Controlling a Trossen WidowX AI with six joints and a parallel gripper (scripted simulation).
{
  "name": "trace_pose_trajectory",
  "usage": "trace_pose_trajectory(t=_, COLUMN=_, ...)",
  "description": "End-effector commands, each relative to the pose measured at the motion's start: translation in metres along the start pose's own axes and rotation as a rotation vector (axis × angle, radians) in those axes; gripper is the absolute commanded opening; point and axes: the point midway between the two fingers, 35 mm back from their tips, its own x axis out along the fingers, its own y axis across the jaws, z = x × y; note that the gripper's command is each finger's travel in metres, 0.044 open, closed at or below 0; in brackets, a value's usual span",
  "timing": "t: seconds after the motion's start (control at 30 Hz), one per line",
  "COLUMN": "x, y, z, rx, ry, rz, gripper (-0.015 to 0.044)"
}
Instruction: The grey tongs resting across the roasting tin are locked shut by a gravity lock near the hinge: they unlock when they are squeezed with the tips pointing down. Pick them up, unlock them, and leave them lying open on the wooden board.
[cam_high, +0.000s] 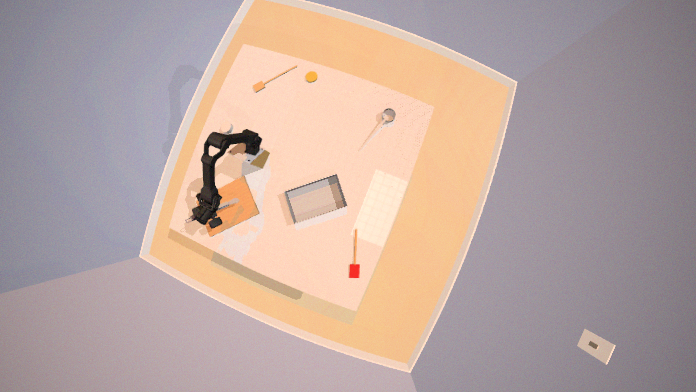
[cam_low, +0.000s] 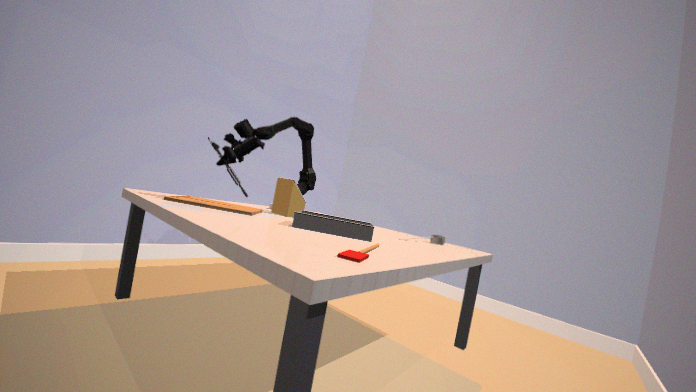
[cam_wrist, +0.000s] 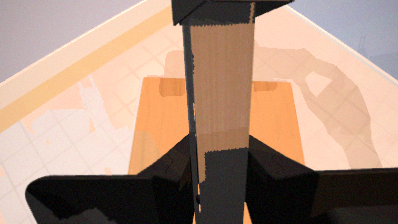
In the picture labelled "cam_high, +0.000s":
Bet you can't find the red spatula with wooden handle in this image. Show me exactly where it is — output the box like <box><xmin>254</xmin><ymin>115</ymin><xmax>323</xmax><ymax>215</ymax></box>
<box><xmin>349</xmin><ymin>230</ymin><xmax>360</xmax><ymax>278</ymax></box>

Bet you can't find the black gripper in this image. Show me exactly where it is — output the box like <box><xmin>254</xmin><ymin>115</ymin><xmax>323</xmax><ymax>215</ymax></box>
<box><xmin>196</xmin><ymin>192</ymin><xmax>223</xmax><ymax>229</ymax></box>

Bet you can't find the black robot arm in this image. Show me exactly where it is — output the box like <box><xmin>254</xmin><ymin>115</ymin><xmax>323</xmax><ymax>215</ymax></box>
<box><xmin>192</xmin><ymin>129</ymin><xmax>263</xmax><ymax>225</ymax></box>

